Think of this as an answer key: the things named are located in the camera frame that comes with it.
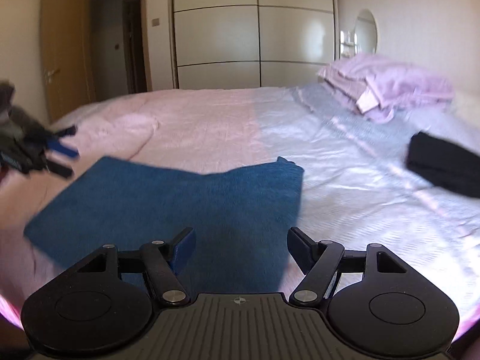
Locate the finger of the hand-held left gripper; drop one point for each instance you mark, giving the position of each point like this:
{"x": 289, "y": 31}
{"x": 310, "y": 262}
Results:
{"x": 65, "y": 132}
{"x": 63, "y": 150}

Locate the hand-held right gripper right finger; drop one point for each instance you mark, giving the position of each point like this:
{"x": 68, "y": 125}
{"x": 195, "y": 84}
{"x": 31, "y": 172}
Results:
{"x": 300, "y": 247}

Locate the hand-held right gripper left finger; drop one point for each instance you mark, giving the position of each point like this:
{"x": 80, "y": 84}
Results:
{"x": 185, "y": 247}

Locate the light wooden door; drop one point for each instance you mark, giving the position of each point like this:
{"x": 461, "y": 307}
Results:
{"x": 67, "y": 45}

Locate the dark hallway door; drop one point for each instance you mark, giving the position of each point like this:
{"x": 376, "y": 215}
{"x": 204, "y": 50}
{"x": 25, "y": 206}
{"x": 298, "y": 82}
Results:
{"x": 134, "y": 45}

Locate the pink and grey bedspread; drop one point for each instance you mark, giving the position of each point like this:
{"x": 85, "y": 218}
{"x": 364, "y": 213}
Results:
{"x": 225, "y": 131}

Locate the black garment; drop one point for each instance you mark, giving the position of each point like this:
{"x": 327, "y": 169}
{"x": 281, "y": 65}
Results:
{"x": 438, "y": 161}

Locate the white sliding wardrobe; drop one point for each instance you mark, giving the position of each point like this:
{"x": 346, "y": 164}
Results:
{"x": 217, "y": 33}

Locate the folded purple quilt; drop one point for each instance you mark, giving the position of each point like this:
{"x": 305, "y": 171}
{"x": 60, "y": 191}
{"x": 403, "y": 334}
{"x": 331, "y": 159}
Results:
{"x": 405, "y": 82}

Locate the wall switch beside wardrobe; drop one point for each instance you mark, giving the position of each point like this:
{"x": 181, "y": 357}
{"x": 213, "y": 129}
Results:
{"x": 155, "y": 21}

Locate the round wall mirror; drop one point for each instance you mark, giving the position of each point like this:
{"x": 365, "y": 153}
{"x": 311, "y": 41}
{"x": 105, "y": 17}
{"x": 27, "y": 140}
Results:
{"x": 366, "y": 30}

